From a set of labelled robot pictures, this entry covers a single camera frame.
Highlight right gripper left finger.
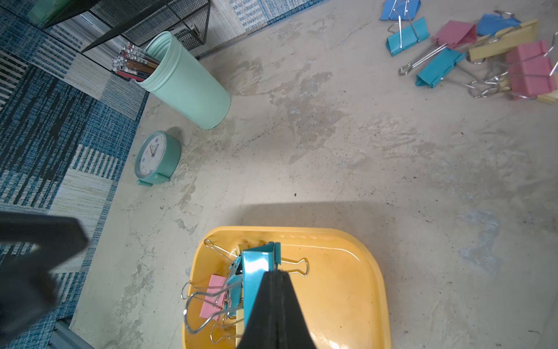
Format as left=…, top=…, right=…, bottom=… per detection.
left=1, top=212, right=89, bottom=345

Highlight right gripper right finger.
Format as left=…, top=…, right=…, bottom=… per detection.
left=238, top=270, right=315, bottom=349

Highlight teal binder clip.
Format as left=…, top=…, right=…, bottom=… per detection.
left=416, top=48, right=467, bottom=88
left=385, top=17, right=430, bottom=57
left=228, top=242, right=281, bottom=327

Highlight pink binder clip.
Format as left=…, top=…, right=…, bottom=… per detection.
left=200, top=275, right=227, bottom=319
left=506, top=40, right=557, bottom=97

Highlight yellow storage tray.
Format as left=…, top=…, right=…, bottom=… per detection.
left=183, top=226, right=392, bottom=348

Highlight blue binder clip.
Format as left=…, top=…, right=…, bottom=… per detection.
left=380, top=0, right=421, bottom=20

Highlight mint green alarm clock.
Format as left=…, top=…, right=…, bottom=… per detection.
left=135, top=130, right=181, bottom=187

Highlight pens in cup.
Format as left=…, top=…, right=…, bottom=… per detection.
left=112, top=42, right=161, bottom=82

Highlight mint green pen cup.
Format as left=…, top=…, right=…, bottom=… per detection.
left=139, top=31, right=231, bottom=129

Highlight black wire shelf rack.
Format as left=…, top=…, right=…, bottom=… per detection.
left=28, top=0, right=211, bottom=52

